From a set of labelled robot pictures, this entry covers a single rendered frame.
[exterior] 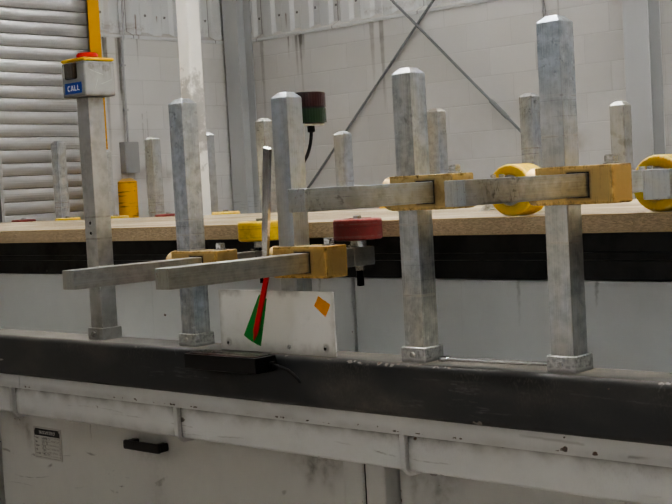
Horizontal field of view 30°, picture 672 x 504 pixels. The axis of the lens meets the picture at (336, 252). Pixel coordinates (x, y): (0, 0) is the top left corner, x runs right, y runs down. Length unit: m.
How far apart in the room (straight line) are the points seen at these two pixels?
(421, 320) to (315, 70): 10.03
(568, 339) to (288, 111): 0.60
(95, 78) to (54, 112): 8.72
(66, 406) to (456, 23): 8.51
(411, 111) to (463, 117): 8.87
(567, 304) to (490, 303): 0.36
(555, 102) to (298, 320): 0.57
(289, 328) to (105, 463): 0.97
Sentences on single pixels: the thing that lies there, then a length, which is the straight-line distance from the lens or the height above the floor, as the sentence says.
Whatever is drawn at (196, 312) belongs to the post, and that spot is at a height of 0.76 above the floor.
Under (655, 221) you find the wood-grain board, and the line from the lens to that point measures 1.81.
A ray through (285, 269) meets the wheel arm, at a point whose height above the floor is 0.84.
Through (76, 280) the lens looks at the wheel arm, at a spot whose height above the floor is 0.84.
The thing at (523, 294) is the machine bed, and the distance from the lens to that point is 1.97.
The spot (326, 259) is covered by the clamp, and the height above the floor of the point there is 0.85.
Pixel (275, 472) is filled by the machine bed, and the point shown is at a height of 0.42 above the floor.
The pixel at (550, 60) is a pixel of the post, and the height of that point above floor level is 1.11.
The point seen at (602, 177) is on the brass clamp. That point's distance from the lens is 1.62.
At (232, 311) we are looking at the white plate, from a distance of 2.08.
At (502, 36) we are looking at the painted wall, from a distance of 10.47.
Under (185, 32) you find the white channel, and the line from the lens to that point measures 3.63.
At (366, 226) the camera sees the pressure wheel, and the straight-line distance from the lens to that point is 2.01.
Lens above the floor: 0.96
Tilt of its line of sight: 3 degrees down
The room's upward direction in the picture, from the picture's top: 3 degrees counter-clockwise
